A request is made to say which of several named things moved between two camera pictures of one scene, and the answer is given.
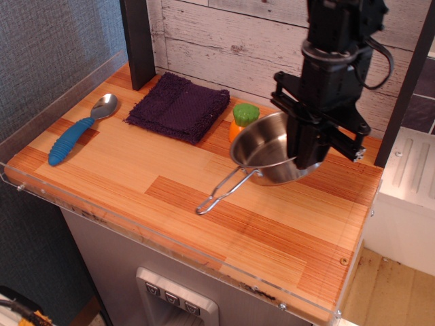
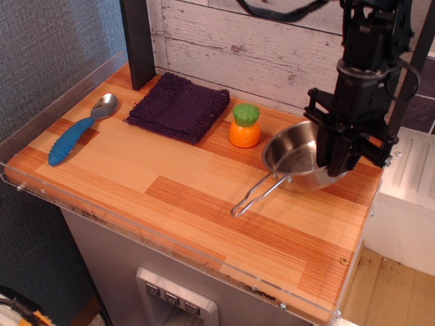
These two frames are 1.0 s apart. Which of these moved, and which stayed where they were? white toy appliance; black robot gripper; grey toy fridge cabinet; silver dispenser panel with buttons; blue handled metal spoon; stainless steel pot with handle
Moved: black robot gripper; stainless steel pot with handle
Stayed: blue handled metal spoon; white toy appliance; grey toy fridge cabinet; silver dispenser panel with buttons
